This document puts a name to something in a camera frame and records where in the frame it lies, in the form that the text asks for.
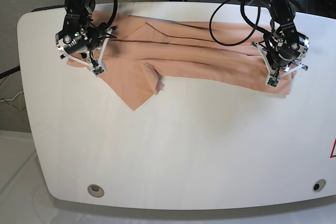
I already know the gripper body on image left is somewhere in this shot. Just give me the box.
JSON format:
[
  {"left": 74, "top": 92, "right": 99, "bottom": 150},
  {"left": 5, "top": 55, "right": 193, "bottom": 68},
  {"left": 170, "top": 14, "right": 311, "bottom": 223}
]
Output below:
[{"left": 59, "top": 25, "right": 118, "bottom": 71}]

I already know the black bar at left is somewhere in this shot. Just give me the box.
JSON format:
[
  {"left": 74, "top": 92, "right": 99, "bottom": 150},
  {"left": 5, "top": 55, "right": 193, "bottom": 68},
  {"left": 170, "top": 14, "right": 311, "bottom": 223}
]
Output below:
[{"left": 0, "top": 65, "right": 20, "bottom": 79}]

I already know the right table grommet hole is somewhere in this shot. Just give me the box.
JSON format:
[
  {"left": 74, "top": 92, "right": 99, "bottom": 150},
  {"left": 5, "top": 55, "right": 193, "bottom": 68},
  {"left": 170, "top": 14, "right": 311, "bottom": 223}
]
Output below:
[{"left": 313, "top": 179, "right": 326, "bottom": 192}]

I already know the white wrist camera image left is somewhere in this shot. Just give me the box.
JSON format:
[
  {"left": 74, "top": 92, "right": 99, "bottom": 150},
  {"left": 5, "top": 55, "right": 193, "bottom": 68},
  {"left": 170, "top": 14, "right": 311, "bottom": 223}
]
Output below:
[{"left": 91, "top": 65, "right": 106, "bottom": 77}]

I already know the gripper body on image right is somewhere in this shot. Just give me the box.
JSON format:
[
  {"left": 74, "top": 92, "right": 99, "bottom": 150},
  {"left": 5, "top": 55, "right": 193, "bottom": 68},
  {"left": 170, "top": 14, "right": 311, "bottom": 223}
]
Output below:
[{"left": 252, "top": 42, "right": 308, "bottom": 80}]

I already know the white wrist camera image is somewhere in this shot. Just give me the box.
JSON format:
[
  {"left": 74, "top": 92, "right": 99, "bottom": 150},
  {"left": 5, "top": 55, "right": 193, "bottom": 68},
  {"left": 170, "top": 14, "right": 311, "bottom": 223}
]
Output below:
[
  {"left": 266, "top": 76, "right": 279, "bottom": 88},
  {"left": 91, "top": 65, "right": 106, "bottom": 77}
]

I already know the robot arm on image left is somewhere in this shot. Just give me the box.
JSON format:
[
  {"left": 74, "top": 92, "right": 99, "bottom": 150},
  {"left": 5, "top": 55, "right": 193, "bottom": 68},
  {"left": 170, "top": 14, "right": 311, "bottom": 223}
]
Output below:
[{"left": 55, "top": 0, "right": 118, "bottom": 76}]

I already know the white cable on floor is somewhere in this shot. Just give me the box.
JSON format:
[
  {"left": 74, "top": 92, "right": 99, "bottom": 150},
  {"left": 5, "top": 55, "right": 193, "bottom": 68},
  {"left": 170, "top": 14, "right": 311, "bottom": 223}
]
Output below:
[{"left": 0, "top": 91, "right": 24, "bottom": 104}]

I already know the table grommet hole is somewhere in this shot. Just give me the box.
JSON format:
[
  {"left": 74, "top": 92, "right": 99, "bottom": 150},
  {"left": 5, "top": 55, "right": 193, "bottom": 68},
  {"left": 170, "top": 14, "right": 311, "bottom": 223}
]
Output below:
[
  {"left": 87, "top": 184, "right": 104, "bottom": 198},
  {"left": 313, "top": 179, "right": 326, "bottom": 192}
]

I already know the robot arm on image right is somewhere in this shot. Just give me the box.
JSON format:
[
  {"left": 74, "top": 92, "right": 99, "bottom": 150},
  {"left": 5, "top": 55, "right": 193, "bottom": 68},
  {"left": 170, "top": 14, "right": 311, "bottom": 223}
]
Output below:
[{"left": 209, "top": 0, "right": 309, "bottom": 87}]

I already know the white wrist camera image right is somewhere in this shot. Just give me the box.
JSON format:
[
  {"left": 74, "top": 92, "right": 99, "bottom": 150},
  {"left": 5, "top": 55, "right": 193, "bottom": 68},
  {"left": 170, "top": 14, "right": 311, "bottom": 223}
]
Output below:
[{"left": 266, "top": 76, "right": 279, "bottom": 88}]

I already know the peach T-shirt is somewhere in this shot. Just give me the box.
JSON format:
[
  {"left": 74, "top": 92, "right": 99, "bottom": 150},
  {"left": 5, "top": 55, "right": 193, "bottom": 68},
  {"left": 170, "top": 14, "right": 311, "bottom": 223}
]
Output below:
[{"left": 66, "top": 14, "right": 296, "bottom": 112}]

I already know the left table grommet hole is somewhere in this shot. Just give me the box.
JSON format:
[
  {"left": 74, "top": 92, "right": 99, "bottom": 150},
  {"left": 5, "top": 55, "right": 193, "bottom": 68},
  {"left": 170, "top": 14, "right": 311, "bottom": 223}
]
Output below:
[{"left": 87, "top": 184, "right": 104, "bottom": 198}]

